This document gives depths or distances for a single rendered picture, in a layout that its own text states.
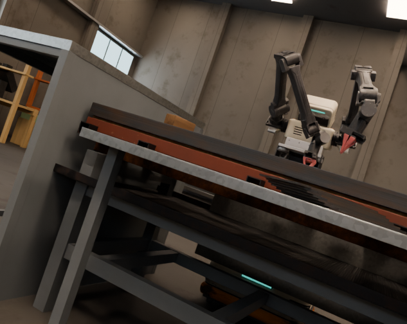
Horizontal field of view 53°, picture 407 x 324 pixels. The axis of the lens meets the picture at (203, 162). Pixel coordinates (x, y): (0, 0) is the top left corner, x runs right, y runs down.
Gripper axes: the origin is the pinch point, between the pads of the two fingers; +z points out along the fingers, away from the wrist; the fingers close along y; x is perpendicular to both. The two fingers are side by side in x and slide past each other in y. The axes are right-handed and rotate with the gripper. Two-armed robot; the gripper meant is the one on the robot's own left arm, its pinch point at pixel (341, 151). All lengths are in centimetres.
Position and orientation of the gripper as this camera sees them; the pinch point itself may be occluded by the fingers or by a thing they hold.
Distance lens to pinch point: 170.7
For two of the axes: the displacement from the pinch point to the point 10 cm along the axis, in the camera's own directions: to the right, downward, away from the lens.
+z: -5.2, 8.5, 0.5
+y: 7.6, 4.9, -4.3
